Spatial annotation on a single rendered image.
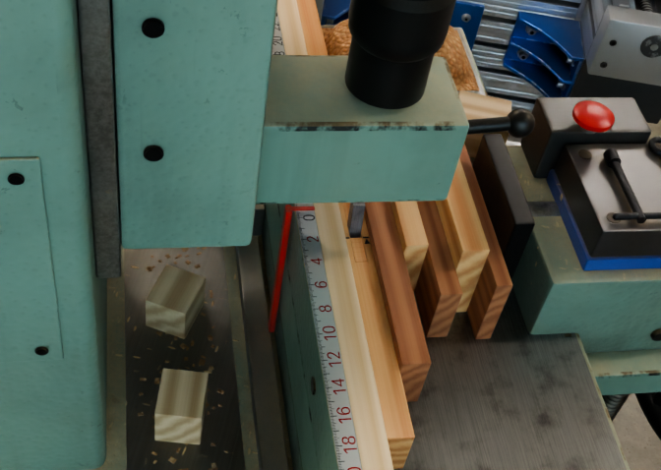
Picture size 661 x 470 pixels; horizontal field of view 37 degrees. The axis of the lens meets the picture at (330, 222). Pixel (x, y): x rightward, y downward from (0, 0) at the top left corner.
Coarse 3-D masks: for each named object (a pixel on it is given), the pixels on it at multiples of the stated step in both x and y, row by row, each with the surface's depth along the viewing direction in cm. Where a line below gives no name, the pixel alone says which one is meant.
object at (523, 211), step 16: (480, 144) 72; (496, 144) 71; (480, 160) 72; (496, 160) 70; (480, 176) 73; (496, 176) 69; (512, 176) 69; (496, 192) 70; (512, 192) 68; (496, 208) 70; (512, 208) 67; (528, 208) 67; (544, 208) 72; (496, 224) 70; (512, 224) 67; (528, 224) 66; (512, 240) 67; (512, 256) 69; (512, 272) 70
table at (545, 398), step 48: (288, 288) 73; (288, 336) 74; (528, 336) 72; (576, 336) 72; (432, 384) 68; (480, 384) 68; (528, 384) 69; (576, 384) 70; (624, 384) 76; (432, 432) 65; (480, 432) 66; (528, 432) 66; (576, 432) 67
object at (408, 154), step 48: (288, 96) 60; (336, 96) 61; (432, 96) 62; (288, 144) 60; (336, 144) 60; (384, 144) 61; (432, 144) 61; (288, 192) 63; (336, 192) 64; (384, 192) 64; (432, 192) 65
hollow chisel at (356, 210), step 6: (354, 204) 70; (360, 204) 70; (354, 210) 70; (360, 210) 70; (348, 216) 71; (354, 216) 70; (360, 216) 70; (348, 222) 71; (354, 222) 70; (360, 222) 71; (348, 228) 71; (354, 228) 71; (360, 228) 71; (354, 234) 71; (360, 234) 71
